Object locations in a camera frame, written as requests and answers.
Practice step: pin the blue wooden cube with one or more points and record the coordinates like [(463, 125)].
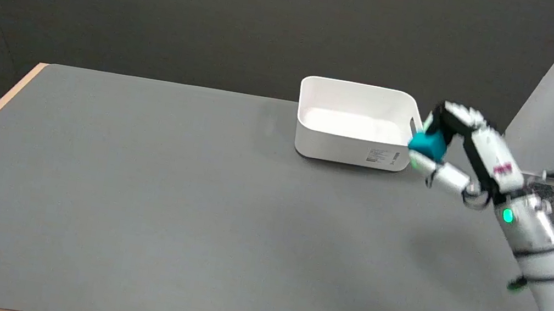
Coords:
[(428, 143)]

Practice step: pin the white plastic box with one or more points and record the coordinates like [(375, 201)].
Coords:
[(354, 124)]

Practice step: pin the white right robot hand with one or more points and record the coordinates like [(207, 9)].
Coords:
[(489, 150)]

